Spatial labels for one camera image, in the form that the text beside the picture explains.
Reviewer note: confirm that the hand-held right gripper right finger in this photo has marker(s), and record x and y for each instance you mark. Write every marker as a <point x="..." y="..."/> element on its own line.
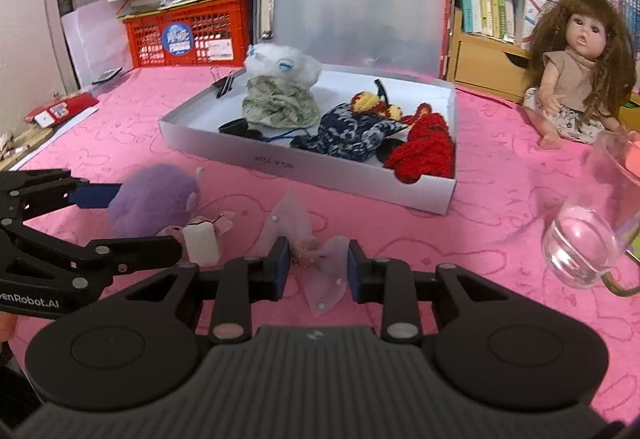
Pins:
<point x="353" y="269"/>

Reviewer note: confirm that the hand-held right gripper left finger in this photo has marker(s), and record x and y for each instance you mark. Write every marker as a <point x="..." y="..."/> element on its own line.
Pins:
<point x="285" y="269"/>

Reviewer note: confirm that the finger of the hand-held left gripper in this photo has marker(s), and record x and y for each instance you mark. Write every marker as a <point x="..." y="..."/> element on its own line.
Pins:
<point x="97" y="196"/>
<point x="150" y="248"/>

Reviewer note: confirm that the purple fluffy doll garment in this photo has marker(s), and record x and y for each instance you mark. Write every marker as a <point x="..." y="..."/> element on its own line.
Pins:
<point x="150" y="199"/>

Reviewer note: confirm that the pink translucent bow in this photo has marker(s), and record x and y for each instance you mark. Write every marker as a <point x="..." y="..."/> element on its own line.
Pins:
<point x="287" y="219"/>

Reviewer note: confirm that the white cardboard box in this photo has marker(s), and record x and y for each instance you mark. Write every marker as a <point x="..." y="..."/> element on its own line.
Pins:
<point x="425" y="194"/>

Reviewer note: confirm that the navy floral doll dress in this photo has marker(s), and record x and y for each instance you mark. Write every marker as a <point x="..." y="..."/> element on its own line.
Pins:
<point x="350" y="134"/>

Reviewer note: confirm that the green floral doll hat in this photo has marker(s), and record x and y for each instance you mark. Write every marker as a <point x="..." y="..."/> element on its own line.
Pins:
<point x="280" y="104"/>

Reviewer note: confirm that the red yellow knitted doll garment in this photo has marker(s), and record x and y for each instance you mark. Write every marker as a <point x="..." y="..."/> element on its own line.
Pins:
<point x="370" y="104"/>

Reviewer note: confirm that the white fluffy plush toy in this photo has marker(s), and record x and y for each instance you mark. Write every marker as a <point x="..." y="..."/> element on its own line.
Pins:
<point x="282" y="64"/>

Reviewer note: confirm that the person's left hand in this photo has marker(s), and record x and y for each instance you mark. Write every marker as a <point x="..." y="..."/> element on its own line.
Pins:
<point x="4" y="328"/>

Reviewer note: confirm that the small white paper tag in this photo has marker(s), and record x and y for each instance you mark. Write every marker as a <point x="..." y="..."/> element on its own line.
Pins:
<point x="201" y="241"/>

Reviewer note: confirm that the wooden board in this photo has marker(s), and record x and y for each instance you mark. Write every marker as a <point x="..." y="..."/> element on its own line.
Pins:
<point x="22" y="146"/>

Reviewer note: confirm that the small black card box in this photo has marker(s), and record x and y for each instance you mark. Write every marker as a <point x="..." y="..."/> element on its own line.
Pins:
<point x="107" y="76"/>

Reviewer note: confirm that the pink rabbit print towel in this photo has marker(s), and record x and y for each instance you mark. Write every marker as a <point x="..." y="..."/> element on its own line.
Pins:
<point x="500" y="219"/>

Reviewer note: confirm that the white paper sheet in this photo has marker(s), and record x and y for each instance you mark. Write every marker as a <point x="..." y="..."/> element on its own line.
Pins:
<point x="90" y="39"/>

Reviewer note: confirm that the red plastic crate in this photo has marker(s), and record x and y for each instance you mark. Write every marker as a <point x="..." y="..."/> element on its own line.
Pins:
<point x="145" y="34"/>

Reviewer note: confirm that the black binder clip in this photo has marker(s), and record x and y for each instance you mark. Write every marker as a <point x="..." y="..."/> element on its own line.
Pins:
<point x="226" y="84"/>

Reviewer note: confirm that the clear glass cup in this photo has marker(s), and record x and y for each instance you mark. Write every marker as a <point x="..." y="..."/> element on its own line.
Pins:
<point x="590" y="229"/>

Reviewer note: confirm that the wooden drawer organizer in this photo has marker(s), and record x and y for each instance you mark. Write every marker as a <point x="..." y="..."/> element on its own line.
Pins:
<point x="487" y="66"/>

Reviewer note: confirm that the translucent plastic file case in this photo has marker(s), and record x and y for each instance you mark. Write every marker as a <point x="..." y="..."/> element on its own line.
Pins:
<point x="350" y="9"/>

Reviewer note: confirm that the brown-haired baby doll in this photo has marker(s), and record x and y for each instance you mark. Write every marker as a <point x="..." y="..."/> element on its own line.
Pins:
<point x="575" y="69"/>

